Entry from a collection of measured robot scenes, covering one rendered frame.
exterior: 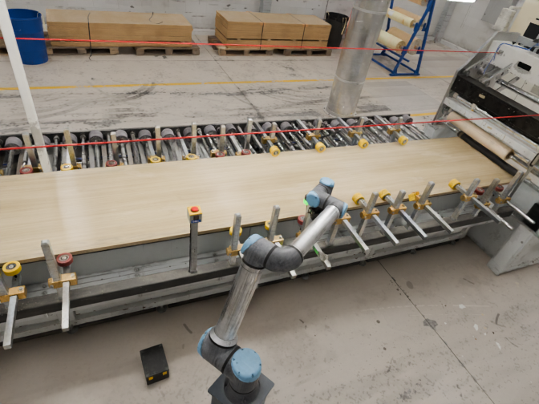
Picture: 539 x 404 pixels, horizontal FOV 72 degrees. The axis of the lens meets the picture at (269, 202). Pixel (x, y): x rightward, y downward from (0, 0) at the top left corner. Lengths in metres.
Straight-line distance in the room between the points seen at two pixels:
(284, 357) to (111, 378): 1.20
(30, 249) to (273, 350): 1.76
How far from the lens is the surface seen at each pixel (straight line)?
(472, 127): 4.42
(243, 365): 1.94
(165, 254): 2.59
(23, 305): 2.49
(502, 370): 3.71
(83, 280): 2.60
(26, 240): 2.53
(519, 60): 4.49
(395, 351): 3.30
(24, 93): 2.74
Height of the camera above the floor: 2.60
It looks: 39 degrees down
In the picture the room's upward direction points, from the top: 11 degrees clockwise
